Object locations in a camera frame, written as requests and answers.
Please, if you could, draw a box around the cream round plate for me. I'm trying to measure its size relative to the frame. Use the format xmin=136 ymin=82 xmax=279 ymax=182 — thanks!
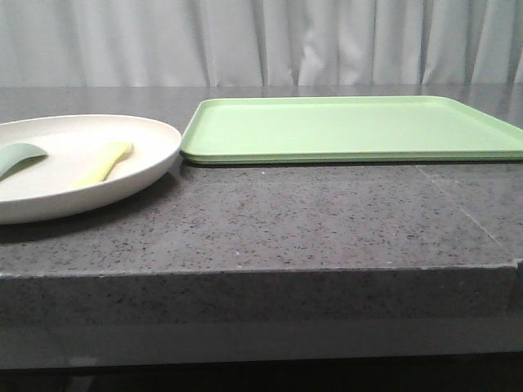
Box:
xmin=1 ymin=114 xmax=181 ymax=225

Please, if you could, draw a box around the light green serving tray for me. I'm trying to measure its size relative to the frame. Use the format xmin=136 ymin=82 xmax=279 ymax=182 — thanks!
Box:
xmin=181 ymin=96 xmax=522 ymax=165

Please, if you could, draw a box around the sage green plastic spoon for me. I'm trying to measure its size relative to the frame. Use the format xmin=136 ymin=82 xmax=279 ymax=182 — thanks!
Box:
xmin=1 ymin=143 xmax=48 ymax=180

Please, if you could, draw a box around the grey pleated curtain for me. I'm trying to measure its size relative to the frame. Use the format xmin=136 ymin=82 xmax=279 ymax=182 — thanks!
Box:
xmin=1 ymin=1 xmax=522 ymax=87

